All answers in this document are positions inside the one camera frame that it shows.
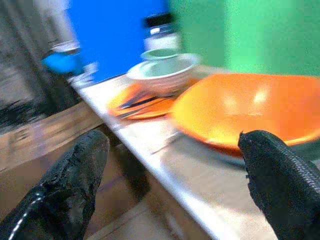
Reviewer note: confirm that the green panel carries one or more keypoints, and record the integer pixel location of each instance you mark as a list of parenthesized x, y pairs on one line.
[(250, 35)]

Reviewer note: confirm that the black capped white bottle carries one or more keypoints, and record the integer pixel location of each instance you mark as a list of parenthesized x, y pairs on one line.
[(161, 35)]

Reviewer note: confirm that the large orange bowl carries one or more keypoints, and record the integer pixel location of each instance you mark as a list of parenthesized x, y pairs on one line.
[(250, 110)]

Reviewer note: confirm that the blue cup with silver rim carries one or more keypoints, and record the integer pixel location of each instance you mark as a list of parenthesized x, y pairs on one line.
[(63, 58)]

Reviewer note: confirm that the flat orange plate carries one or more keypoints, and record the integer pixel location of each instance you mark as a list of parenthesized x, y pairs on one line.
[(147, 110)]

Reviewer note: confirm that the white ceramic bowl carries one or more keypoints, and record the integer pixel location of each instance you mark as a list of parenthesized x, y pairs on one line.
[(162, 72)]

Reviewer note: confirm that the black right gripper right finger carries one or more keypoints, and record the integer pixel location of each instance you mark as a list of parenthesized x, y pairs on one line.
[(282, 180)]

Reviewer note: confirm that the blue panel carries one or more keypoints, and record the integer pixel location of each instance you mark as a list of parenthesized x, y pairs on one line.
[(110, 37)]

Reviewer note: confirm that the black utensil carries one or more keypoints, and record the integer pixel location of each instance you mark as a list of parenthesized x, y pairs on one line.
[(142, 102)]

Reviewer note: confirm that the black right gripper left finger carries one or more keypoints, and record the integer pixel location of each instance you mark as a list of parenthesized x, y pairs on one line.
[(62, 185)]

